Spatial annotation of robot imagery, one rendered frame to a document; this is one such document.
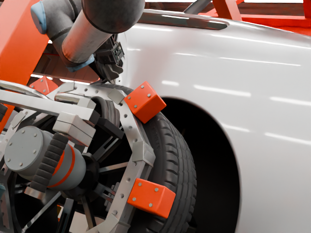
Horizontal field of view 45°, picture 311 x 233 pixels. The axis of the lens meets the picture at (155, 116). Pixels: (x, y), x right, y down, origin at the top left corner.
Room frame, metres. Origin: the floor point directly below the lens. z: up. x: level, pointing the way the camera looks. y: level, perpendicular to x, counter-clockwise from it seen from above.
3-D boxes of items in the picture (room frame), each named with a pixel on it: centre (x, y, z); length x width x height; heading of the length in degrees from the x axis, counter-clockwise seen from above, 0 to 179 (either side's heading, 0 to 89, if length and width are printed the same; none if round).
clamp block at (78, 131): (0.89, 0.17, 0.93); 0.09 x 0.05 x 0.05; 148
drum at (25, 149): (1.09, 0.24, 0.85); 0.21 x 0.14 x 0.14; 148
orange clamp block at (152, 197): (0.99, -0.07, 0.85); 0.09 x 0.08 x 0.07; 58
